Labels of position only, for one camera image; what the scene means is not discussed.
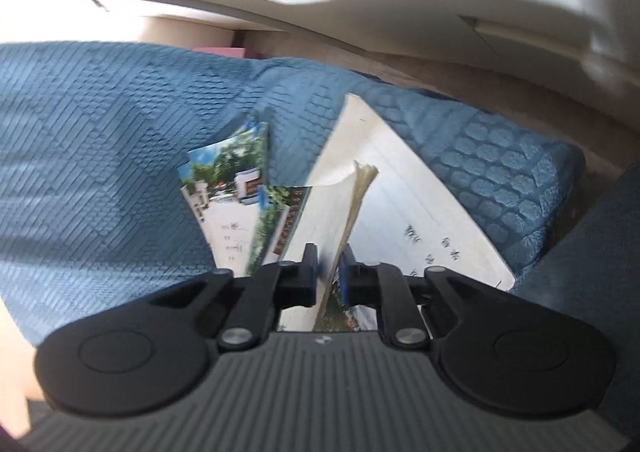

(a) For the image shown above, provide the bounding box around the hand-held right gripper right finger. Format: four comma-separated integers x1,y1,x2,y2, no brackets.
338,245,511,349

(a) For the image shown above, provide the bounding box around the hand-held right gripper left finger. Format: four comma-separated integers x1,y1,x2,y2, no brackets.
145,243,318,352

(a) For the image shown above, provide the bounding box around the photo-cover notebook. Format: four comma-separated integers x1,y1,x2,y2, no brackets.
225,119,271,140
247,159,380,333
304,93,517,294
177,131,271,279

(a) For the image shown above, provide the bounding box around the pink box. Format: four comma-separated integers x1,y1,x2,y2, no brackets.
192,46,247,60

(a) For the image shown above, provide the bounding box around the blue textured chair cover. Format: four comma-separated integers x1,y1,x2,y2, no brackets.
0,41,587,348

